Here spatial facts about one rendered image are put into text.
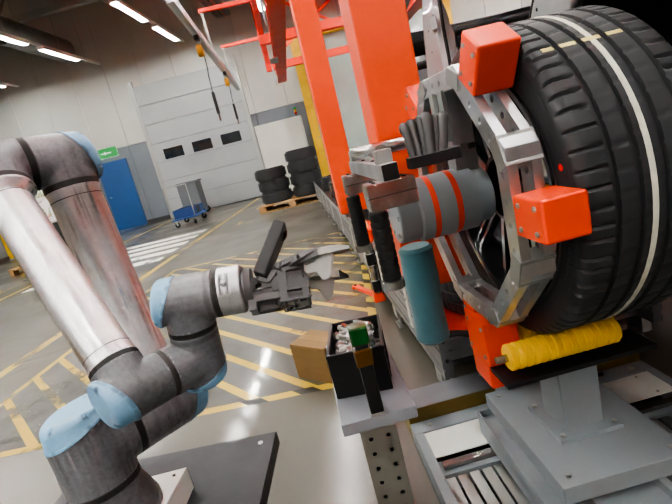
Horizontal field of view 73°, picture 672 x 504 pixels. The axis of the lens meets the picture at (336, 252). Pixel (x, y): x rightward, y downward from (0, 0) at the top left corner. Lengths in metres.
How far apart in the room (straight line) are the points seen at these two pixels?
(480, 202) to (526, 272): 0.22
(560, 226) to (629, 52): 0.32
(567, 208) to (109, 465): 0.99
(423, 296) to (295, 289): 0.43
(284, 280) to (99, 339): 0.33
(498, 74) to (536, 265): 0.33
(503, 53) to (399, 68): 0.62
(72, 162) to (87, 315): 0.40
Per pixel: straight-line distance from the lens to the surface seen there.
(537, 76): 0.86
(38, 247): 1.00
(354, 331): 0.96
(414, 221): 0.97
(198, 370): 0.89
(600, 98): 0.85
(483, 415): 1.53
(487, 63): 0.85
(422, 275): 1.15
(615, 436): 1.33
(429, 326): 1.20
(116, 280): 1.14
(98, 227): 1.15
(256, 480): 1.26
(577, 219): 0.76
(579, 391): 1.29
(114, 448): 1.13
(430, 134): 0.83
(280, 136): 12.12
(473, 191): 1.00
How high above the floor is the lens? 1.03
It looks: 13 degrees down
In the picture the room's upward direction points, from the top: 14 degrees counter-clockwise
